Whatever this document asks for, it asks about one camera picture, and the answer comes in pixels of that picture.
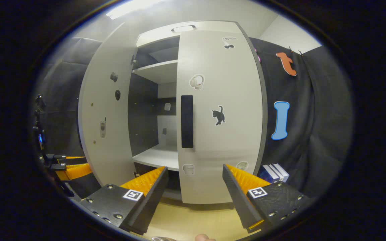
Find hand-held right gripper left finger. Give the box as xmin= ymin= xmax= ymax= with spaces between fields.
xmin=71 ymin=166 xmax=169 ymax=236

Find black bar door handle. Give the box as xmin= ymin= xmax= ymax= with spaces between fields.
xmin=181 ymin=95 xmax=194 ymax=149

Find white door with phone sticker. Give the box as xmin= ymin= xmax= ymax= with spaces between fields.
xmin=78 ymin=22 xmax=138 ymax=188

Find black backdrop cloth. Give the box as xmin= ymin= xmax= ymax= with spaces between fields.
xmin=249 ymin=37 xmax=353 ymax=198

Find white and grey cabinet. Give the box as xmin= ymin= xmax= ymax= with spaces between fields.
xmin=128 ymin=21 xmax=268 ymax=201

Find white cabinet drawer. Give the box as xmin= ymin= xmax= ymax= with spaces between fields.
xmin=136 ymin=21 xmax=243 ymax=48

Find light blue book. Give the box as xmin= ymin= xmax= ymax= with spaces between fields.
xmin=274 ymin=163 xmax=290 ymax=181

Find ceiling light panel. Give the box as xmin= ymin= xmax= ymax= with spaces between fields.
xmin=105 ymin=0 xmax=167 ymax=20

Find white door with cat sticker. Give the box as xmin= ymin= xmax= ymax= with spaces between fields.
xmin=176 ymin=29 xmax=264 ymax=205

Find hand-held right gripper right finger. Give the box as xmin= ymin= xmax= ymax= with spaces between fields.
xmin=222 ymin=164 xmax=316 ymax=234

